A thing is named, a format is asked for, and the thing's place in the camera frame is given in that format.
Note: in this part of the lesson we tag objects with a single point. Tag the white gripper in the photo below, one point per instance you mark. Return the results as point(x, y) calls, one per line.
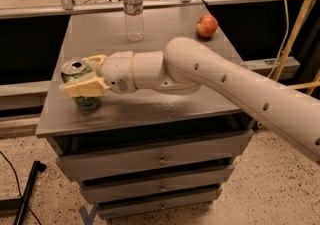
point(117, 71)

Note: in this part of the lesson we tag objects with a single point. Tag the green soda can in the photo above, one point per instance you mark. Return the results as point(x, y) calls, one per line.
point(76, 71)

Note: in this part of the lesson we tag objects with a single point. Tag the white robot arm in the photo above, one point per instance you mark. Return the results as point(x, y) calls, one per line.
point(185, 65)

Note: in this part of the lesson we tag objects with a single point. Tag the clear plastic water bottle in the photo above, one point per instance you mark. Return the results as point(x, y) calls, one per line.
point(133, 11)

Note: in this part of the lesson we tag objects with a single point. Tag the grey drawer cabinet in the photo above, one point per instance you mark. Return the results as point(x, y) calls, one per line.
point(145, 117)

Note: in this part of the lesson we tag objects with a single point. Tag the red apple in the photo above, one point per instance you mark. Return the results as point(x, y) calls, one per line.
point(207, 26)

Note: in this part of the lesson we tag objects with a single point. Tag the grey bottom drawer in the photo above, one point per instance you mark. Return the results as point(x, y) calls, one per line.
point(156, 202)

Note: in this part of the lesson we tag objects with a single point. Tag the grey drawer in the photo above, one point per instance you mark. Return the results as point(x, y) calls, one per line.
point(156, 202)
point(101, 164)
point(155, 181)

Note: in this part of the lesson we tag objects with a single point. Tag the blue floor tape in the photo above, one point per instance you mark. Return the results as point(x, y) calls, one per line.
point(87, 216)

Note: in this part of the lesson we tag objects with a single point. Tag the grey top drawer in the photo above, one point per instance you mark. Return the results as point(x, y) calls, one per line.
point(101, 164)

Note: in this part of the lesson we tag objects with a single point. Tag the black stand leg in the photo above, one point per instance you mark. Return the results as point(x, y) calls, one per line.
point(19, 206)

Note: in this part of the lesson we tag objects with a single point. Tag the grey middle drawer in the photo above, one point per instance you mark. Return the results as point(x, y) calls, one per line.
point(155, 181)

